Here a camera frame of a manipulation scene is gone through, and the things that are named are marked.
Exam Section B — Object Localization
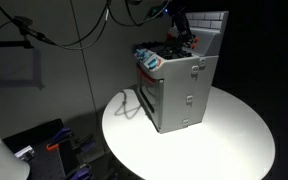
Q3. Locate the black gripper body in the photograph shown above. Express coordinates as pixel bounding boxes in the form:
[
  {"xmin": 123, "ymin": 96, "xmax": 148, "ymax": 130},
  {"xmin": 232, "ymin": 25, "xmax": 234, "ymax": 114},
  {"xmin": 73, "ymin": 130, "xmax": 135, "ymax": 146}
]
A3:
[{"xmin": 164, "ymin": 5, "xmax": 192, "ymax": 35}]

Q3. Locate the grey toy stove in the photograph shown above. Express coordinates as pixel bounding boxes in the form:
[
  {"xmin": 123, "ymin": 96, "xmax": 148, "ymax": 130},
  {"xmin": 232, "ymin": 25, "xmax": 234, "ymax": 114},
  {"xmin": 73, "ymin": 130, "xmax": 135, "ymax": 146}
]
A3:
[{"xmin": 132, "ymin": 10, "xmax": 230, "ymax": 135}]

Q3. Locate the grey oven door with window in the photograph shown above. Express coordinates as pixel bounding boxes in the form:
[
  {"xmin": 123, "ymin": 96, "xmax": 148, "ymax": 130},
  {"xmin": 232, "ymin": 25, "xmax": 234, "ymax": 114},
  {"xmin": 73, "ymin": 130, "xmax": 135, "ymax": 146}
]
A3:
[{"xmin": 135, "ymin": 65, "xmax": 165, "ymax": 133}]

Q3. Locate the round white table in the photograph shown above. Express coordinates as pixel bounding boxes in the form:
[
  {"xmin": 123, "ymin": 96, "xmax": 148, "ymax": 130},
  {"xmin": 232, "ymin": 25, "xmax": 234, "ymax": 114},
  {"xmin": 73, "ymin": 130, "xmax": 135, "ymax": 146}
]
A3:
[{"xmin": 101, "ymin": 84, "xmax": 277, "ymax": 180}]

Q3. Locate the dark purple spring clamp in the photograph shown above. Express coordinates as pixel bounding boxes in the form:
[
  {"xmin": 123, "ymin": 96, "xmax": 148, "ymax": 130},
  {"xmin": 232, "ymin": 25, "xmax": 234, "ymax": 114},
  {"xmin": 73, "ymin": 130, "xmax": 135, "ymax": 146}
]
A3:
[{"xmin": 73, "ymin": 133, "xmax": 97, "ymax": 153}]

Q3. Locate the purple clamp with orange tip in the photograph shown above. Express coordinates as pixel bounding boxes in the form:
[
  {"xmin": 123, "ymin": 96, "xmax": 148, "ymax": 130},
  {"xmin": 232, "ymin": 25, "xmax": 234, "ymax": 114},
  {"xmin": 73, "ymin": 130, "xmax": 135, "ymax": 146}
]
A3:
[{"xmin": 45, "ymin": 127, "xmax": 74, "ymax": 152}]

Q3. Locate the bright purple spring clamp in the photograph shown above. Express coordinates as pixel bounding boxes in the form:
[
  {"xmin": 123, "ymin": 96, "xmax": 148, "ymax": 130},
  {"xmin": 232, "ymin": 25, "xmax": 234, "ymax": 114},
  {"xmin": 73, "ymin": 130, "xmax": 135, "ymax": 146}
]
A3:
[{"xmin": 64, "ymin": 164, "xmax": 92, "ymax": 180}]

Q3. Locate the black perforated mounting board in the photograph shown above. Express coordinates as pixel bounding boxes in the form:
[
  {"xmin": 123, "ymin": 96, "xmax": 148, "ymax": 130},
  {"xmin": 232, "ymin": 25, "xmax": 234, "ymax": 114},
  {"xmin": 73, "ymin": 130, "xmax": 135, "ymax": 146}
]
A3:
[{"xmin": 2, "ymin": 118, "xmax": 119, "ymax": 180}]

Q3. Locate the looped black cable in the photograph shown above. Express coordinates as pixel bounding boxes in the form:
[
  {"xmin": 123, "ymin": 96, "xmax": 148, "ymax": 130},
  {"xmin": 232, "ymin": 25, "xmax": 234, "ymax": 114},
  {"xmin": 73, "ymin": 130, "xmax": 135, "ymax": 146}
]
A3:
[{"xmin": 108, "ymin": 0, "xmax": 172, "ymax": 28}]

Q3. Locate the red oven door handle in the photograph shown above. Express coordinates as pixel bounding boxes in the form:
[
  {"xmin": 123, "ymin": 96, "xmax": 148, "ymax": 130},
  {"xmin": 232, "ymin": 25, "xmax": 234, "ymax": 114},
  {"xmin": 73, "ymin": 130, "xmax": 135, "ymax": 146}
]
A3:
[{"xmin": 136, "ymin": 65, "xmax": 156, "ymax": 85}]

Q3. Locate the long black hanging cable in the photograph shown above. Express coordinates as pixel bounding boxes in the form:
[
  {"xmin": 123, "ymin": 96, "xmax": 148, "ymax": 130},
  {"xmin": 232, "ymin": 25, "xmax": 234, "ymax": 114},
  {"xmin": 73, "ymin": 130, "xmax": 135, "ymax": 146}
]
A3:
[{"xmin": 52, "ymin": 0, "xmax": 113, "ymax": 52}]

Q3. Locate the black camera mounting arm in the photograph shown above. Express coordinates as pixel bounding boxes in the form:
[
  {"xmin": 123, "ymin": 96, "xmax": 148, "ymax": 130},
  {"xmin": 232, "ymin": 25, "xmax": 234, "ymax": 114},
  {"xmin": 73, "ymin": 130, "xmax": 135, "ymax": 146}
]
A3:
[{"xmin": 0, "ymin": 0, "xmax": 58, "ymax": 50}]

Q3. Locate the small silver metal bracket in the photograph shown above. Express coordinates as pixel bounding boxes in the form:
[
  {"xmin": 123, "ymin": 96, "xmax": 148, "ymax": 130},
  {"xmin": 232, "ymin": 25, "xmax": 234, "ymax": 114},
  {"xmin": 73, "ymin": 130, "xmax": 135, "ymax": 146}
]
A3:
[{"xmin": 14, "ymin": 145, "xmax": 36, "ymax": 162}]

